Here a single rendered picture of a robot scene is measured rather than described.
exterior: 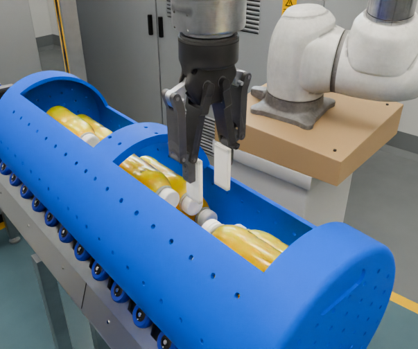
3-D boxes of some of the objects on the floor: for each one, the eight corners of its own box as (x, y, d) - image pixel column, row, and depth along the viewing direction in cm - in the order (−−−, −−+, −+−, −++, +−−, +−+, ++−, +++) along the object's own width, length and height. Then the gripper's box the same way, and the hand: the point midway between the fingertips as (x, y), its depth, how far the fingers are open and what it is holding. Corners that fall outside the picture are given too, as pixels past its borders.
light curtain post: (109, 266, 228) (47, -142, 141) (115, 272, 225) (55, -143, 137) (98, 271, 225) (28, -143, 138) (104, 278, 221) (35, -145, 134)
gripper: (239, 15, 62) (234, 164, 74) (129, 36, 52) (144, 204, 64) (281, 25, 57) (267, 183, 69) (168, 50, 47) (176, 228, 59)
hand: (209, 174), depth 65 cm, fingers open, 5 cm apart
